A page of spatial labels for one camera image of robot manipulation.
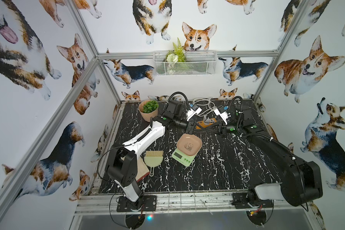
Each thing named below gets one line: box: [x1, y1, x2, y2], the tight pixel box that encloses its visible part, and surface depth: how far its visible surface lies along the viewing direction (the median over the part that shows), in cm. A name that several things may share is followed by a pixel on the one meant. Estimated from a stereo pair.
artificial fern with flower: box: [165, 37, 187, 75], surface depth 85 cm
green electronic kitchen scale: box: [171, 148, 198, 167], surface depth 89 cm
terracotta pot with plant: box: [138, 100, 160, 123], surface depth 102 cm
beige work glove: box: [135, 156, 150, 183], surface depth 86 cm
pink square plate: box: [176, 133, 203, 156], surface depth 93 cm
